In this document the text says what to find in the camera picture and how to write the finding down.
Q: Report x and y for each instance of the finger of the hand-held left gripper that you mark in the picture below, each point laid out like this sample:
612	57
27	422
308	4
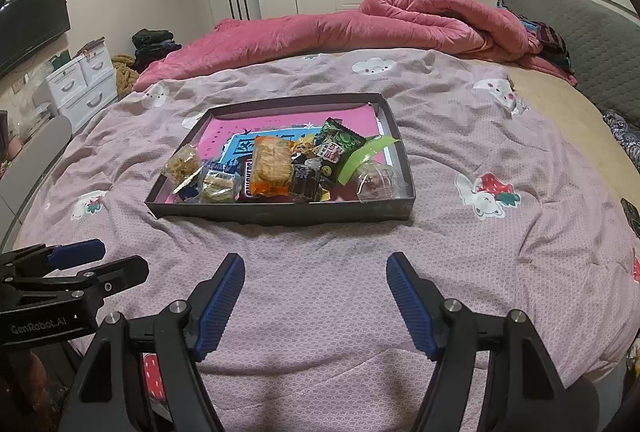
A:
75	253
120	274

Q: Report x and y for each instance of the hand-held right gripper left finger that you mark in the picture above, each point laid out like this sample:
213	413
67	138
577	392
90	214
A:
220	307

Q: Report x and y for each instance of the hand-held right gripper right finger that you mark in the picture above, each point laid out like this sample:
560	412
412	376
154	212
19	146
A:
411	304

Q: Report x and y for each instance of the blue cookie packet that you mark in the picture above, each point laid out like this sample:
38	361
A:
186	193

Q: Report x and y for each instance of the dark shallow cardboard box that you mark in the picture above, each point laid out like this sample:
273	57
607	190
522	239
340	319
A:
280	212

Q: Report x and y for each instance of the small clear green-edged snack packet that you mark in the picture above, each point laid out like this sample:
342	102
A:
219	187

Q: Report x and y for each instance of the long clear crispy snack packet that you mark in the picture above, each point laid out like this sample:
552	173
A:
182	165

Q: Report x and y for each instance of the clear round pastry packet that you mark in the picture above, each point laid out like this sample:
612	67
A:
377	182

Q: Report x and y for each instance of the brown chocolate bar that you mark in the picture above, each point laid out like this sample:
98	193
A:
246	177

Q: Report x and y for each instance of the black snack packet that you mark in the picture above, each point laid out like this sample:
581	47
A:
306	184

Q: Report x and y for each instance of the orange rice cracker packet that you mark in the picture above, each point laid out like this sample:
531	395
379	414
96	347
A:
270	165

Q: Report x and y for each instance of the light green pastry packet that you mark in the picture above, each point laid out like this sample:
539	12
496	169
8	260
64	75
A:
365	152

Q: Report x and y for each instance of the dark green snack packet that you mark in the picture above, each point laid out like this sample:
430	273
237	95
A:
342	142

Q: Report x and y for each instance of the yellow snack packet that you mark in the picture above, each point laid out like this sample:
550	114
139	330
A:
305	146

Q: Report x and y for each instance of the person's left hand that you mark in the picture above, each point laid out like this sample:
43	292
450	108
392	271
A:
27	387

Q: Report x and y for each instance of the lilac printed bed sheet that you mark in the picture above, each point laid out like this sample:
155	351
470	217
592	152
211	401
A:
325	262

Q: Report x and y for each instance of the white drawer cabinet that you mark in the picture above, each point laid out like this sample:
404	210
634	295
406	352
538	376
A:
85	97

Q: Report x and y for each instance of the brown plush fabric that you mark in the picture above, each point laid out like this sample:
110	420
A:
125	75

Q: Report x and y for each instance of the pink book with blue title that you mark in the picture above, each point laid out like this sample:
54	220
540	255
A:
345	122

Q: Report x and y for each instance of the dark clothes pile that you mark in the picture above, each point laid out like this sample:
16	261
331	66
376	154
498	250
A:
152	43

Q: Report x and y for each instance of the black television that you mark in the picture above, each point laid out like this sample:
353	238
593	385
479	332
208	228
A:
30	30

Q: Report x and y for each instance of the beige mattress cover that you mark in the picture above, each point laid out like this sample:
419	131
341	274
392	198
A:
560	112

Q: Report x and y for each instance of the blue patterned cloth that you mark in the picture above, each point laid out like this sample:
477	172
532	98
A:
622	132

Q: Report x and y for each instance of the pink quilt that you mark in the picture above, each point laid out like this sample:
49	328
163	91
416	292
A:
350	32

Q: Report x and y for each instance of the striped clothes pile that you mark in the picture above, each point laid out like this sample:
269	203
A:
550	40

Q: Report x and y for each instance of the grey quilted headboard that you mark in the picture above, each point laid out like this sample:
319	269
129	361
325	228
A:
590	42

